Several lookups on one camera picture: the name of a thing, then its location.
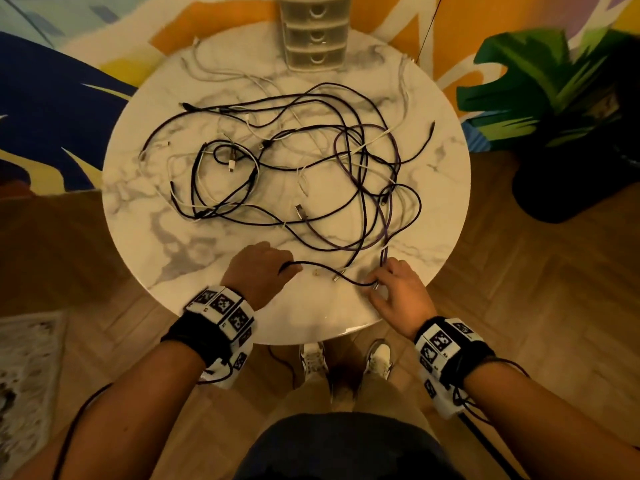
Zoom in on person's right hand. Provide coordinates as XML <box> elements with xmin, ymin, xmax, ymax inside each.
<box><xmin>367</xmin><ymin>257</ymin><xmax>439</xmax><ymax>341</ymax></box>

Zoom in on person's left hand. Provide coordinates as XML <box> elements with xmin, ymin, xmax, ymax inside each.
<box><xmin>220</xmin><ymin>241</ymin><xmax>304</xmax><ymax>311</ymax></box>

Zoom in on dark purple braided cable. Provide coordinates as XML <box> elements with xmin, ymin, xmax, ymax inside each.
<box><xmin>277</xmin><ymin>124</ymin><xmax>423</xmax><ymax>288</ymax></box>

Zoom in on person's right forearm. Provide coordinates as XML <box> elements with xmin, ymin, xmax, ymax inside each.
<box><xmin>462</xmin><ymin>362</ymin><xmax>640</xmax><ymax>480</ymax></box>

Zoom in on person's left forearm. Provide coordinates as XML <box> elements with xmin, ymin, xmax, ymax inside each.
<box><xmin>10</xmin><ymin>340</ymin><xmax>207</xmax><ymax>480</ymax></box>

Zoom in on person's right white shoe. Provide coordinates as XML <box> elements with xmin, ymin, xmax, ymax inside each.
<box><xmin>363</xmin><ymin>340</ymin><xmax>394</xmax><ymax>381</ymax></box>

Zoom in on person's white shoe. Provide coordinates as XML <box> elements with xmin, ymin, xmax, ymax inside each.
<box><xmin>363</xmin><ymin>340</ymin><xmax>394</xmax><ymax>381</ymax></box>
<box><xmin>299</xmin><ymin>342</ymin><xmax>329</xmax><ymax>381</ymax></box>

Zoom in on person's left white shoe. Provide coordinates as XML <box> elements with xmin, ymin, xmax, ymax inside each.
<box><xmin>299</xmin><ymin>342</ymin><xmax>329</xmax><ymax>381</ymax></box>

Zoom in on person's beige trousers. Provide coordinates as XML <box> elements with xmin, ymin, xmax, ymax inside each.
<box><xmin>260</xmin><ymin>367</ymin><xmax>437</xmax><ymax>438</ymax></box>

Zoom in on person's dark shirt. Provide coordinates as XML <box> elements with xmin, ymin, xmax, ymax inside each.
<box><xmin>234</xmin><ymin>413</ymin><xmax>465</xmax><ymax>480</ymax></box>

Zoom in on black plant pot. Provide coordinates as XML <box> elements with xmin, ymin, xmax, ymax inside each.
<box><xmin>511</xmin><ymin>142</ymin><xmax>640</xmax><ymax>224</ymax></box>

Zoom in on clear plastic drawer organizer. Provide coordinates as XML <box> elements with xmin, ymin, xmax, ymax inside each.
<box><xmin>276</xmin><ymin>0</ymin><xmax>353</xmax><ymax>73</ymax></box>

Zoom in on green leafy plant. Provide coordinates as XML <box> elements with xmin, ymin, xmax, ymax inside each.
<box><xmin>456</xmin><ymin>27</ymin><xmax>640</xmax><ymax>151</ymax></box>

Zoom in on patterned grey rug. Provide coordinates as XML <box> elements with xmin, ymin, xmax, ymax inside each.
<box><xmin>0</xmin><ymin>311</ymin><xmax>69</xmax><ymax>478</ymax></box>

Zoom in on white tagged right wrist camera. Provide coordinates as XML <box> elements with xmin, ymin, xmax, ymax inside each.
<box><xmin>414</xmin><ymin>317</ymin><xmax>496</xmax><ymax>420</ymax></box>

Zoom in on white tagged wrist camera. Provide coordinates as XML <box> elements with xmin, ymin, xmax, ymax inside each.
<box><xmin>161</xmin><ymin>286</ymin><xmax>257</xmax><ymax>390</ymax></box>
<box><xmin>414</xmin><ymin>317</ymin><xmax>496</xmax><ymax>420</ymax></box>

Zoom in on white tagged left wrist camera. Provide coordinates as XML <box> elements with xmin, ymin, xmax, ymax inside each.
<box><xmin>161</xmin><ymin>286</ymin><xmax>257</xmax><ymax>390</ymax></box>

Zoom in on black cable on floor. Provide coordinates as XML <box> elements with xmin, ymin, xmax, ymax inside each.
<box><xmin>266</xmin><ymin>345</ymin><xmax>298</xmax><ymax>388</ymax></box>

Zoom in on short looped black cable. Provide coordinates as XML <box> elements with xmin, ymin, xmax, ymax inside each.
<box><xmin>169</xmin><ymin>139</ymin><xmax>261</xmax><ymax>221</ymax></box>

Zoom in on white cable with plug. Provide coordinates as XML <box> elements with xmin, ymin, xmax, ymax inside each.
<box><xmin>137</xmin><ymin>140</ymin><xmax>261</xmax><ymax>211</ymax></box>

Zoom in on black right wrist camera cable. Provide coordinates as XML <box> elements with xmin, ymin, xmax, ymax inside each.
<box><xmin>452</xmin><ymin>357</ymin><xmax>532</xmax><ymax>480</ymax></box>

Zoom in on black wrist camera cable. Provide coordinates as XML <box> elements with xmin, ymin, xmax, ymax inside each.
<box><xmin>52</xmin><ymin>382</ymin><xmax>114</xmax><ymax>480</ymax></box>
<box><xmin>452</xmin><ymin>357</ymin><xmax>532</xmax><ymax>480</ymax></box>

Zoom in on long black cable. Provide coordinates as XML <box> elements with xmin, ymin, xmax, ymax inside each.
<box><xmin>140</xmin><ymin>82</ymin><xmax>437</xmax><ymax>255</ymax></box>

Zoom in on long white cable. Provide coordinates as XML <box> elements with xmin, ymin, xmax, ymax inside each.
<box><xmin>180</xmin><ymin>37</ymin><xmax>412</xmax><ymax>145</ymax></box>

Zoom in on black left wrist camera cable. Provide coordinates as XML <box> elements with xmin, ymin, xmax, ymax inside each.
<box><xmin>52</xmin><ymin>382</ymin><xmax>114</xmax><ymax>480</ymax></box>

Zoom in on thin black wall cable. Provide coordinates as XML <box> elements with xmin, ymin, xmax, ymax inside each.
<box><xmin>416</xmin><ymin>0</ymin><xmax>445</xmax><ymax>63</ymax></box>

